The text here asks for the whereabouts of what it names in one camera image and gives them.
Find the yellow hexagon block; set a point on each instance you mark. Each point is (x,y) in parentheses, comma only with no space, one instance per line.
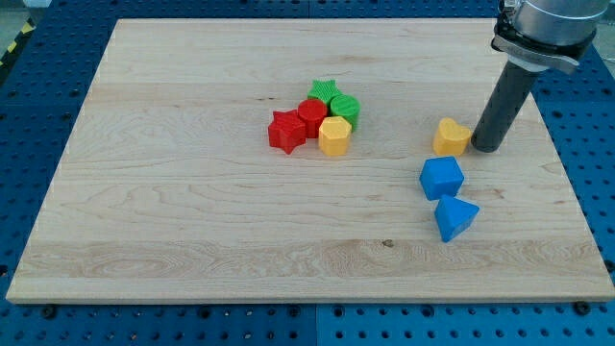
(334,136)

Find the yellow heart block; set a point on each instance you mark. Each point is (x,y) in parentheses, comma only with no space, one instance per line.
(451,138)

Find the blue triangle block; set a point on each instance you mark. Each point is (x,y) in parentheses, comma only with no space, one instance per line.
(454,216)

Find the wooden board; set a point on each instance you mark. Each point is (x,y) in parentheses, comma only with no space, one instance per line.
(168,191)

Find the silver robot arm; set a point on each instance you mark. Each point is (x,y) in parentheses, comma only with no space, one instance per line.
(535,35)

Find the red cylinder block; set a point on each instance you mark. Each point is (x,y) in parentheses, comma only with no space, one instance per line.
(312,112)

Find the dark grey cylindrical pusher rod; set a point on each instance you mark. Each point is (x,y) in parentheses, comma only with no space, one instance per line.
(506,100)

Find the red star block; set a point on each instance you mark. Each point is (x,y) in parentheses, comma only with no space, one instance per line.
(287,131)

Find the green cylinder block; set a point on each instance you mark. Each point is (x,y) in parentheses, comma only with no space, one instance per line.
(348,107)

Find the green star block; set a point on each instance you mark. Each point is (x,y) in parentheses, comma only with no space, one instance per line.
(324,91)

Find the blue cube block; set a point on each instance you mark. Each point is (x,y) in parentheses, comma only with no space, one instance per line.
(441,176)

